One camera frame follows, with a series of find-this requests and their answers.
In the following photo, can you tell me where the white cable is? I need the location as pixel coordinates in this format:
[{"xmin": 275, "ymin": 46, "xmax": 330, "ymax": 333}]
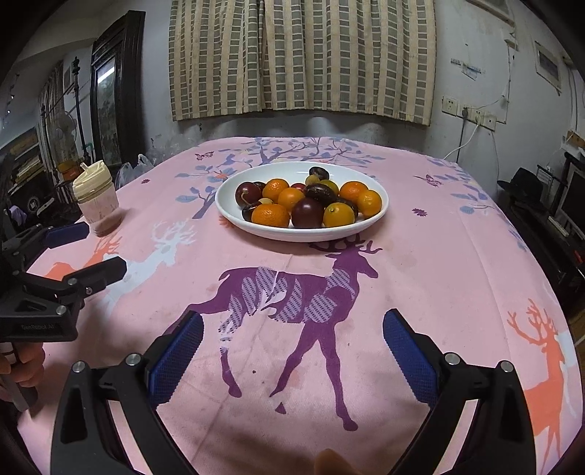
[{"xmin": 442, "ymin": 114, "xmax": 480, "ymax": 163}]

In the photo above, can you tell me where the white oval plate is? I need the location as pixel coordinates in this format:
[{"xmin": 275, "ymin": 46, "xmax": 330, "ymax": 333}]
[{"xmin": 216, "ymin": 162, "xmax": 390, "ymax": 243}]

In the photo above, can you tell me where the dark framed mirror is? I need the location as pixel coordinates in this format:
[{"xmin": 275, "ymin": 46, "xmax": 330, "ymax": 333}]
[{"xmin": 89, "ymin": 10, "xmax": 147, "ymax": 167}]

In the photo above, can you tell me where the beige checked curtain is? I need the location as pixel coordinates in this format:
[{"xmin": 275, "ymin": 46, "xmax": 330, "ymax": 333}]
[{"xmin": 168, "ymin": 0, "xmax": 436, "ymax": 128}]

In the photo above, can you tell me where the standing fan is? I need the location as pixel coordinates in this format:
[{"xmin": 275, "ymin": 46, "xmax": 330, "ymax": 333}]
[{"xmin": 49, "ymin": 112, "xmax": 78, "ymax": 183}]

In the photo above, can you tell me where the person's left hand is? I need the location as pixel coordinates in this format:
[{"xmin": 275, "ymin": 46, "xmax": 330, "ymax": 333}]
[{"xmin": 0, "ymin": 343, "xmax": 46, "ymax": 403}]

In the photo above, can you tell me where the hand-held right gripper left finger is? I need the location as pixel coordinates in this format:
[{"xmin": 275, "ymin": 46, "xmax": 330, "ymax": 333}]
[{"xmin": 49, "ymin": 311, "xmax": 205, "ymax": 475}]

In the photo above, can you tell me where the white plastic bag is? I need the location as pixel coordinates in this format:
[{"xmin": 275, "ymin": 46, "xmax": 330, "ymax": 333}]
[{"xmin": 114, "ymin": 154, "xmax": 154, "ymax": 190}]

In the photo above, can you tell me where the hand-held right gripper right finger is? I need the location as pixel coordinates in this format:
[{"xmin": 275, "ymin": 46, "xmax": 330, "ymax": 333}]
[{"xmin": 382, "ymin": 308, "xmax": 536, "ymax": 475}]

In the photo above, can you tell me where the pink cup with cream lid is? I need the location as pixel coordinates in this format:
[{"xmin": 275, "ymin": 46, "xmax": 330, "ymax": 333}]
[{"xmin": 72, "ymin": 161, "xmax": 123, "ymax": 237}]

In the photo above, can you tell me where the cluttered wooden shelf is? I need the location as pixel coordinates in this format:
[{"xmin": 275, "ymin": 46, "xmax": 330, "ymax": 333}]
[{"xmin": 0, "ymin": 123, "xmax": 60, "ymax": 215}]

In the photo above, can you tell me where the black hat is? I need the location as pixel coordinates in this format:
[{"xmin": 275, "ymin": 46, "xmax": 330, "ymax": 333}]
[{"xmin": 497, "ymin": 167, "xmax": 549, "ymax": 206}]

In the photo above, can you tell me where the small smooth orange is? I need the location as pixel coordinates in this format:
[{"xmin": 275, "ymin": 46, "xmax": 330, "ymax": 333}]
[{"xmin": 277, "ymin": 187, "xmax": 306, "ymax": 213}]

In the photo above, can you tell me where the pink deer printed tablecloth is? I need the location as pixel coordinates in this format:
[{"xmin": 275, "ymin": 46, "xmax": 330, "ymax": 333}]
[{"xmin": 16, "ymin": 136, "xmax": 585, "ymax": 475}]

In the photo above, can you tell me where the computer monitor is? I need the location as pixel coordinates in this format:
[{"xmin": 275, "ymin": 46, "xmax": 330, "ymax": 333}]
[{"xmin": 555, "ymin": 160, "xmax": 585, "ymax": 233}]

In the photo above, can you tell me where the white wall socket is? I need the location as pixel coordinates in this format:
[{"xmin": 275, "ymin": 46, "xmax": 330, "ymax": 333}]
[{"xmin": 441, "ymin": 95, "xmax": 497, "ymax": 133}]

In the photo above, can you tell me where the dark red plum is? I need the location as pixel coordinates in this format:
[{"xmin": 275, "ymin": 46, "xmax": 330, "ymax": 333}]
[{"xmin": 291, "ymin": 197, "xmax": 324, "ymax": 229}]

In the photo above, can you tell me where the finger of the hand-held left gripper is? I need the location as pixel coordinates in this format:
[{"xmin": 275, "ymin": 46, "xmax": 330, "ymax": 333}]
[
  {"xmin": 0, "ymin": 223, "xmax": 90, "ymax": 275},
  {"xmin": 20, "ymin": 256, "xmax": 128, "ymax": 304}
]

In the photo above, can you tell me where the person's right hand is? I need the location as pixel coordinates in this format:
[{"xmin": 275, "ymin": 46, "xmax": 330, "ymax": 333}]
[{"xmin": 315, "ymin": 448, "xmax": 355, "ymax": 475}]

